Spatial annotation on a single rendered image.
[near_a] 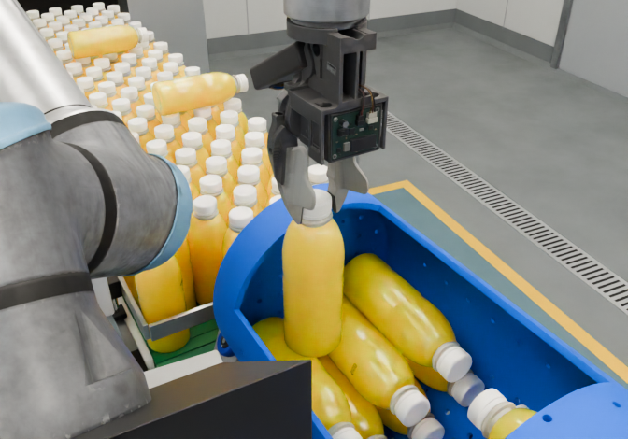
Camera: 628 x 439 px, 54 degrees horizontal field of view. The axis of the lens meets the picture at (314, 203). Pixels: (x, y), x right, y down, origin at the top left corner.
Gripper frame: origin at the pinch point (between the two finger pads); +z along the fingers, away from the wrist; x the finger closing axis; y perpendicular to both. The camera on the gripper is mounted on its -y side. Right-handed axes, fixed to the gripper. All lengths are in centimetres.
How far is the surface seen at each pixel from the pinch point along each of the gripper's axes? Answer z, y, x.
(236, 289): 12.7, -5.8, -7.2
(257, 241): 7.9, -7.3, -3.6
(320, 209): -0.3, 1.8, -0.3
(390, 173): 125, -188, 160
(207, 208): 18.0, -33.3, -0.3
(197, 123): 17, -65, 10
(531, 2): 80, -303, 383
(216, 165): 17.6, -46.0, 6.5
